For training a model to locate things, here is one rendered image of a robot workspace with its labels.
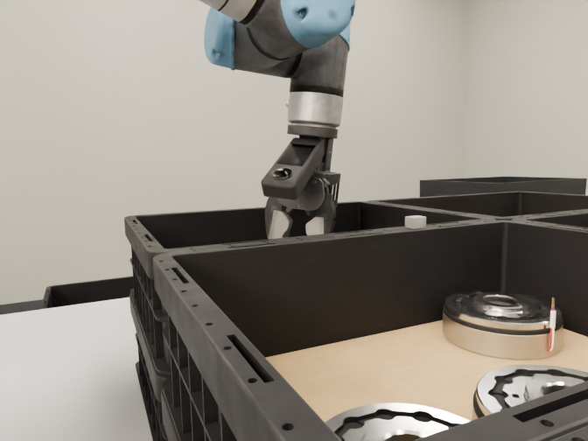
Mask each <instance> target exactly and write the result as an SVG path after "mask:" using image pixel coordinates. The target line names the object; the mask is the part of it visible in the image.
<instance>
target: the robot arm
mask: <svg viewBox="0 0 588 441"><path fill-rule="evenodd" d="M199 1H201V2H202V3H204V4H207V5H208V6H210V7H211V8H210V10H209V12H208V14H207V17H206V25H205V32H204V48H205V54H206V57H207V59H208V60H209V62H210V63H212V64H214V65H216V66H220V67H227V68H230V69H231V70H233V71H234V70H235V69H236V70H241V71H246V72H251V73H257V74H266V75H271V76H276V77H282V78H289V79H290V99H289V100H288V101H287V102H286V103H285V105H286V107H287V108H288V119H287V120H288V122H289V123H291V124H288V129H287V134H290V135H297V136H299V138H297V137H294V138H293V139H292V140H291V141H290V143H289V144H288V146H287V147H286V148H285V150H284V151H283V153H282V154H281V155H280V157H279V158H278V159H277V161H276V162H275V163H274V164H273V165H272V167H271V168H270V169H269V171H268V172H267V174H266V175H265V176H264V178H263V179H262V181H261V185H262V192H263V195H264V196H265V197H269V198H268V200H267V203H266V207H265V223H266V232H267V236H268V239H277V238H286V237H289V234H290V231H291V226H292V222H293V220H292V218H291V217H290V215H291V212H292V211H293V210H294V209H295V208H296V209H302V210H305V211H306V213H307V215H312V214H313V211H314V210H317V211H316V215H315V216H316V217H315V218H313V219H312V220H310V221H309V222H308V223H306V225H305V228H306V233H307V235H322V234H330V233H331V232H332V231H333V227H334V224H335V220H336V208H335V207H337V205H338V197H339V189H340V174H341V173H337V172H331V171H330V170H331V162H332V154H333V139H337V138H338V129H336V127H339V126H340V123H341V115H342V108H343V100H344V98H343V94H344V87H345V79H346V71H347V57H348V53H349V51H350V32H351V29H350V24H351V19H352V17H353V15H354V9H355V0H199ZM336 184H337V190H336ZM332 191H333V193H332ZM335 192H336V198H335ZM286 207H287V208H286Z"/></svg>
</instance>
